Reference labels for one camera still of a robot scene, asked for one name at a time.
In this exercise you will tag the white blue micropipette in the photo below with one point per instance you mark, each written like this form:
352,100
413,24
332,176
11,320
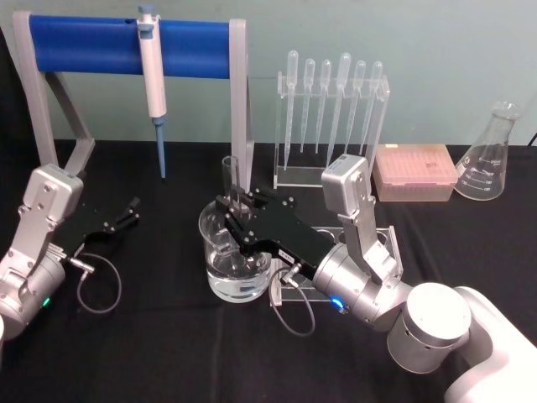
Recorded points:
152,75

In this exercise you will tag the clear acrylic test tube rack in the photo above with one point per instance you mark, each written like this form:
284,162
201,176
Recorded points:
293,294

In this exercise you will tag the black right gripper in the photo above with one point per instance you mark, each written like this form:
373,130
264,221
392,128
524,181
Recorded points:
285,231

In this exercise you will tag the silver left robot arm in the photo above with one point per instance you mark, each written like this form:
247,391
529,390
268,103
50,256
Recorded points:
38,201

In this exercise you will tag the blue and grey pipette stand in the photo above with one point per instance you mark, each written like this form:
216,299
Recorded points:
84,46

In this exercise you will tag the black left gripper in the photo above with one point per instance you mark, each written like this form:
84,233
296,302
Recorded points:
90,226

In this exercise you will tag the pink pipette tip box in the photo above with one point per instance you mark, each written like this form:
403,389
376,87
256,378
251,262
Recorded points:
415,172

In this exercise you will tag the glass beaker with water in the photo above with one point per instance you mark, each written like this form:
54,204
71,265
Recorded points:
237,277

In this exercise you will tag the black table cloth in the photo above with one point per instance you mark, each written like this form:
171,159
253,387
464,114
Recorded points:
168,357

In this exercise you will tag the clear glass conical flask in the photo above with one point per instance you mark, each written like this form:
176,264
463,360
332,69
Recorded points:
486,168

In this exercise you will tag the clear acrylic pipette rack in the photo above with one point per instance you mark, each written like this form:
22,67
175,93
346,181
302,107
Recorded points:
293,176

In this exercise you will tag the clear glass test tube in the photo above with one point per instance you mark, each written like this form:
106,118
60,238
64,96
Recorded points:
233,176

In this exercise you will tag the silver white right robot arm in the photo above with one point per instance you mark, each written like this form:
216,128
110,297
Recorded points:
436,319

